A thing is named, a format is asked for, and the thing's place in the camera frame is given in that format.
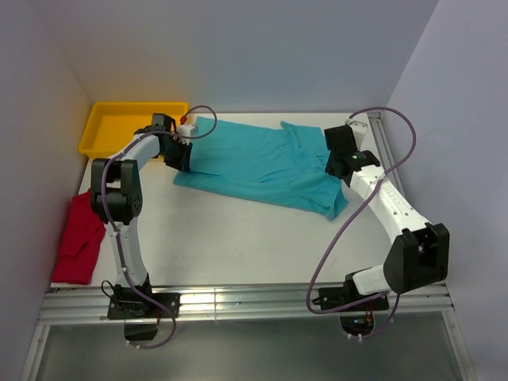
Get teal t shirt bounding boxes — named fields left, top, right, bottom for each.
left=174, top=117, right=348, bottom=221

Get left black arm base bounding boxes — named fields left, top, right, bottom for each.
left=101, top=279, right=181, bottom=344

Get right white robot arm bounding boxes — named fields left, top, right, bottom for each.
left=313, top=125, right=450, bottom=310

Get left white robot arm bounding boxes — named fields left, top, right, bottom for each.
left=90, top=114, right=198, bottom=317

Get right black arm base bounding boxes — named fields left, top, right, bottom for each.
left=311, top=282, right=390, bottom=337

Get yellow plastic tray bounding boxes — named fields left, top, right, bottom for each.
left=78, top=102, right=188, bottom=160

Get red t shirt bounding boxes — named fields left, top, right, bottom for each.
left=51, top=190, right=106, bottom=285

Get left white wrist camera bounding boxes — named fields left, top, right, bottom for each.
left=176, top=116, right=198, bottom=141

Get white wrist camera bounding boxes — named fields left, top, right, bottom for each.
left=176, top=116, right=198, bottom=141
left=346, top=118, right=370, bottom=148

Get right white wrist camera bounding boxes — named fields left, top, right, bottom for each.
left=346, top=118, right=370, bottom=148

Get right side aluminium rail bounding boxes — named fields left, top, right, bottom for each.
left=367, top=111, right=433, bottom=281

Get aluminium rail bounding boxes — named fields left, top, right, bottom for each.
left=21, top=283, right=454, bottom=380
left=367, top=111, right=433, bottom=281

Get front aluminium rail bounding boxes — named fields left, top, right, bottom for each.
left=21, top=283, right=454, bottom=380

